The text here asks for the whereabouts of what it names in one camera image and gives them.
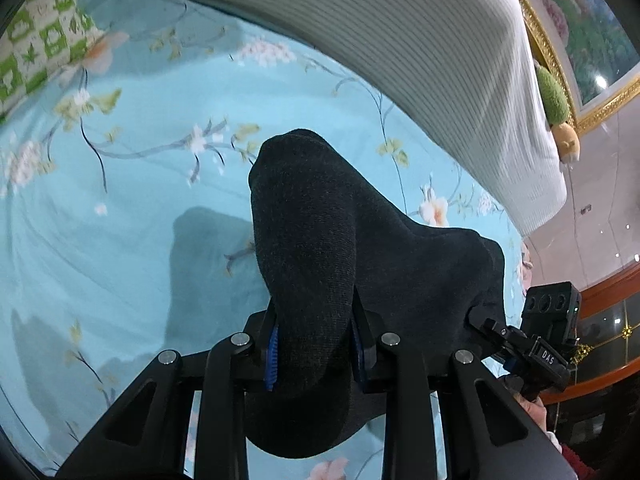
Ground white ribbed blanket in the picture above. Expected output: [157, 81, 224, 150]
[112, 0, 568, 238]

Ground green checkered pillow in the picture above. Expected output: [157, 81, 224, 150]
[0, 0, 103, 121]

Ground pink patterned cloth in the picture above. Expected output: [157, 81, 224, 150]
[520, 241, 534, 293]

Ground green and yellow plush toy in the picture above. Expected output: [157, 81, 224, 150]
[535, 62, 582, 163]

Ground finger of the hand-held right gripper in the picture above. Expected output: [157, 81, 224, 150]
[466, 305, 518, 358]

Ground wooden cabinet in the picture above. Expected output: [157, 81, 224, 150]
[537, 260, 640, 463]

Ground person's right hand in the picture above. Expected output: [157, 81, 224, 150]
[515, 392, 549, 436]

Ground gold framed picture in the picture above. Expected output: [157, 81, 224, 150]
[492, 0, 640, 133]

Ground blue floral bedsheet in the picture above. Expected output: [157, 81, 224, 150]
[0, 0, 526, 480]

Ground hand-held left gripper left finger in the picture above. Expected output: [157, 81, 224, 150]
[55, 305, 280, 480]

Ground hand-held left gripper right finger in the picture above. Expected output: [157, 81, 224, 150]
[350, 287, 576, 480]

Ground black pants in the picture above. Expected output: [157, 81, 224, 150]
[245, 128, 506, 461]

